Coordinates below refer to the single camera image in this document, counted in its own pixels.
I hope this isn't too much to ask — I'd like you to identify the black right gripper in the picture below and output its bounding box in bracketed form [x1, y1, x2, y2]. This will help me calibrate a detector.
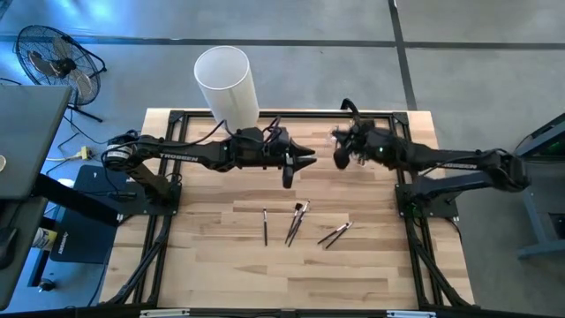
[331, 125, 398, 171]

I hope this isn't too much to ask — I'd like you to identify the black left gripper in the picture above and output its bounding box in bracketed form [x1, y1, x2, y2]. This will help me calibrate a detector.
[237, 126, 318, 172]

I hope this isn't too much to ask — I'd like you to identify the black-tipped makeup brush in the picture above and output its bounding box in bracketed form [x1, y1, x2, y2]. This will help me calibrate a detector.
[284, 202, 304, 245]

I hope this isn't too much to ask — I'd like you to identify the black clamp hook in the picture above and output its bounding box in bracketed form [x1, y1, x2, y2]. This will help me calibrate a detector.
[340, 97, 361, 123]

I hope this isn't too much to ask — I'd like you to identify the white shade table lamp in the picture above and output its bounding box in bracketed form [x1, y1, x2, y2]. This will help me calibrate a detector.
[193, 45, 260, 134]

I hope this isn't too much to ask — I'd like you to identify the blue-grey metal stand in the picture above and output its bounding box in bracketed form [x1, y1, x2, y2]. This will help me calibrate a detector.
[514, 112, 565, 261]

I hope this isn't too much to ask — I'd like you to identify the yellow power plug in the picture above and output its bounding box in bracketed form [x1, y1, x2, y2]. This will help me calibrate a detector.
[46, 146, 94, 163]

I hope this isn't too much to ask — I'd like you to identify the black computer case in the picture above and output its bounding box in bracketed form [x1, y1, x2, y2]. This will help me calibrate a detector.
[49, 165, 125, 264]

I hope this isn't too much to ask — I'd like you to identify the black floor fan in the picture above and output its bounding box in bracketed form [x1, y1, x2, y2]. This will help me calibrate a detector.
[15, 24, 108, 124]

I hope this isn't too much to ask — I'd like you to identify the grey desk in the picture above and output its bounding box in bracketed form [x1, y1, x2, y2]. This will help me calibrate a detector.
[0, 85, 74, 310]

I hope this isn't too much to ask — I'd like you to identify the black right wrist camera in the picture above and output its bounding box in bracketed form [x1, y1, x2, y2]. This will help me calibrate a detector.
[333, 148, 353, 171]

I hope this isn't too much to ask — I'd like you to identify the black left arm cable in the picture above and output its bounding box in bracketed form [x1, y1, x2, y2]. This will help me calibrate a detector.
[176, 115, 283, 149]

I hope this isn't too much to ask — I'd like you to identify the black aluminium table frame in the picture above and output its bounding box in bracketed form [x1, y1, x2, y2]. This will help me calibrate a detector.
[101, 109, 476, 310]

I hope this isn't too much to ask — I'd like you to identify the silver table bracket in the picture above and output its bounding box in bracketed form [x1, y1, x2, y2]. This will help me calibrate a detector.
[386, 310, 438, 318]
[139, 308, 192, 318]

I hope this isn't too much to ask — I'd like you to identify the black floor cable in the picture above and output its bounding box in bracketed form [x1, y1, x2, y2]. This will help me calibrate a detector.
[64, 114, 107, 147]

